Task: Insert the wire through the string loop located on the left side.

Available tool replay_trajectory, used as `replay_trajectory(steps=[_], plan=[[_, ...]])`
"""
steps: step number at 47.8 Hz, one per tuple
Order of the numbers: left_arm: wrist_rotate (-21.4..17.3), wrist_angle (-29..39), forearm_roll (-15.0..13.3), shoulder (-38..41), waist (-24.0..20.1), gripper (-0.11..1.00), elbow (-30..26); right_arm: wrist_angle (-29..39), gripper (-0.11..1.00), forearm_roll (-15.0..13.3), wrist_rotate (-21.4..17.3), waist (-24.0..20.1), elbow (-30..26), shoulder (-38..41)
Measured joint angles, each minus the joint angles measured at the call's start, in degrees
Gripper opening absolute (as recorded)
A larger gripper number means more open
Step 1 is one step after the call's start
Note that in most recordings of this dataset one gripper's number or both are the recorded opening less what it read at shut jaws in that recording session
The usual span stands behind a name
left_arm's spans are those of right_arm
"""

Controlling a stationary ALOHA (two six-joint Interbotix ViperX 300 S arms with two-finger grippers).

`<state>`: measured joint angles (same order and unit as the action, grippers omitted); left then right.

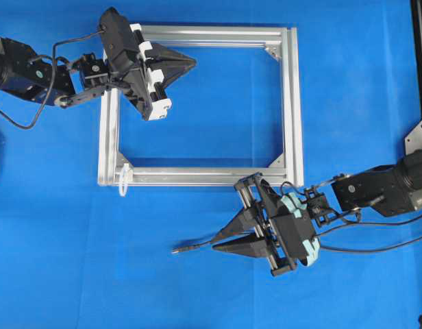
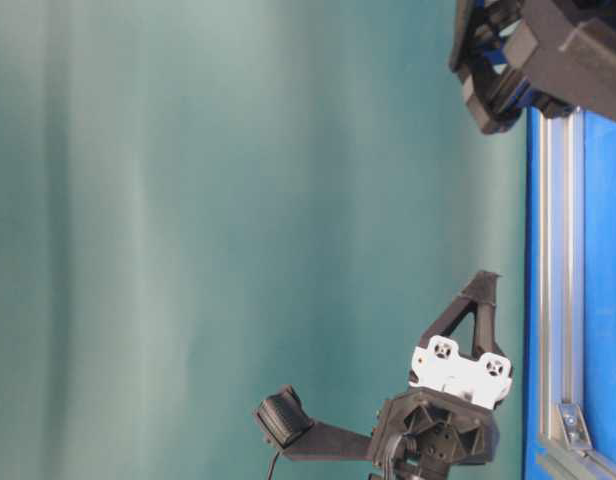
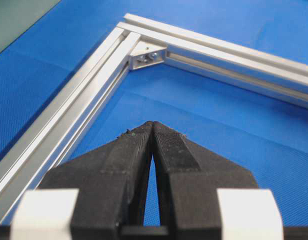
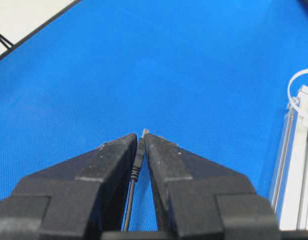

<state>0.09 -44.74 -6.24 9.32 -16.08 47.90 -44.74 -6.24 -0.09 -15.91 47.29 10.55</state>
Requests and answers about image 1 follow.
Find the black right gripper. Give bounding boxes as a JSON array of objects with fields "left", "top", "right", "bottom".
[{"left": 210, "top": 173, "right": 313, "bottom": 276}]

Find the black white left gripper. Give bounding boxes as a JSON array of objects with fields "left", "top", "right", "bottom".
[{"left": 112, "top": 24, "right": 197, "bottom": 121}]

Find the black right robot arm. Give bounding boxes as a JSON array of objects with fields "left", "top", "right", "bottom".
[{"left": 210, "top": 149, "right": 422, "bottom": 276}]

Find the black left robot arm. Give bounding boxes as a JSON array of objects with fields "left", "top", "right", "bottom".
[{"left": 0, "top": 28, "right": 197, "bottom": 121}]

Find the white zip tie loop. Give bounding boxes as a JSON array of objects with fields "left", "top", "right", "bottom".
[{"left": 119, "top": 163, "right": 134, "bottom": 197}]

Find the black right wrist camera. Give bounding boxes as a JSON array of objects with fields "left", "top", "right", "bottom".
[{"left": 269, "top": 193, "right": 320, "bottom": 267}]

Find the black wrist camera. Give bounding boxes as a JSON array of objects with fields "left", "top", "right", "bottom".
[
  {"left": 269, "top": 193, "right": 320, "bottom": 267},
  {"left": 99, "top": 7, "right": 138, "bottom": 74}
]

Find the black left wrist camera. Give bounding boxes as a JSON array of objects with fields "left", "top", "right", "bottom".
[{"left": 99, "top": 7, "right": 138, "bottom": 74}]

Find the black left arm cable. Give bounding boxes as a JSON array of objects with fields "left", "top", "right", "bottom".
[{"left": 0, "top": 29, "right": 106, "bottom": 130}]

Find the aluminium extrusion frame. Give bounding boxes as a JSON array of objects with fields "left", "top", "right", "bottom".
[{"left": 97, "top": 25, "right": 304, "bottom": 187}]

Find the grey metal mounting bracket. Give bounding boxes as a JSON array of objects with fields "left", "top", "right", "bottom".
[{"left": 404, "top": 120, "right": 422, "bottom": 155}]

